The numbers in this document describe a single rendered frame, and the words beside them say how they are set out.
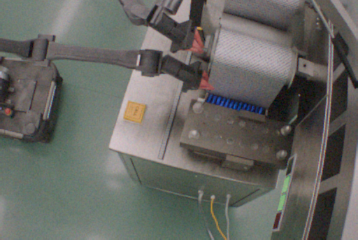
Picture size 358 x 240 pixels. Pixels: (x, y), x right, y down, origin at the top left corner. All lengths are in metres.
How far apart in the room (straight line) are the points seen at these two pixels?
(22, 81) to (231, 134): 1.49
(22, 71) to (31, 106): 0.28
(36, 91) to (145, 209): 0.99
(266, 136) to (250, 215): 1.07
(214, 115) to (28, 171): 1.50
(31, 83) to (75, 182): 0.69
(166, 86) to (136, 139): 0.24
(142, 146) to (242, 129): 0.37
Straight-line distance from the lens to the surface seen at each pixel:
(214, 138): 1.30
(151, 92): 1.49
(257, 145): 1.32
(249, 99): 1.33
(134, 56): 1.19
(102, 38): 2.68
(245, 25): 1.26
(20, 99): 2.35
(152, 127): 1.44
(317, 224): 0.89
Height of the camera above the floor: 2.27
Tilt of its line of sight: 69 degrees down
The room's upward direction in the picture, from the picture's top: 6 degrees clockwise
